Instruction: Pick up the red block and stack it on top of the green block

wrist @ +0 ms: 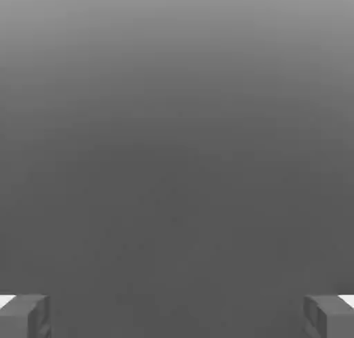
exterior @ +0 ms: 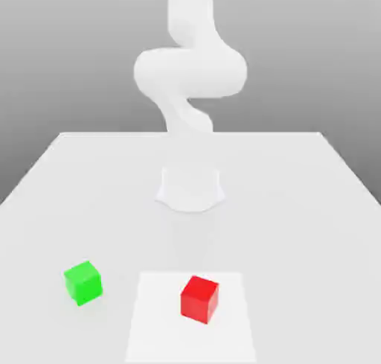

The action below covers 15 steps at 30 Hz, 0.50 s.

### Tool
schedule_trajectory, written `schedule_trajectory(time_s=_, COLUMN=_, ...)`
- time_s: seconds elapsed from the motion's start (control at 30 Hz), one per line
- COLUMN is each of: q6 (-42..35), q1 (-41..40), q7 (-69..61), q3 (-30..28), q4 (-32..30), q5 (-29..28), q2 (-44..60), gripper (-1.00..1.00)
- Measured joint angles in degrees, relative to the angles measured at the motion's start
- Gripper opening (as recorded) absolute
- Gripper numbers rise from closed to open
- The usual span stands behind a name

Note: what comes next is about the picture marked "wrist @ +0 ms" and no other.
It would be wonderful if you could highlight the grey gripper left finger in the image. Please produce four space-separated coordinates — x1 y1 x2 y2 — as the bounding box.
0 293 53 338

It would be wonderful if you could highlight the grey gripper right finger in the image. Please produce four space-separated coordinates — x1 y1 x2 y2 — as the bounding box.
302 294 354 338

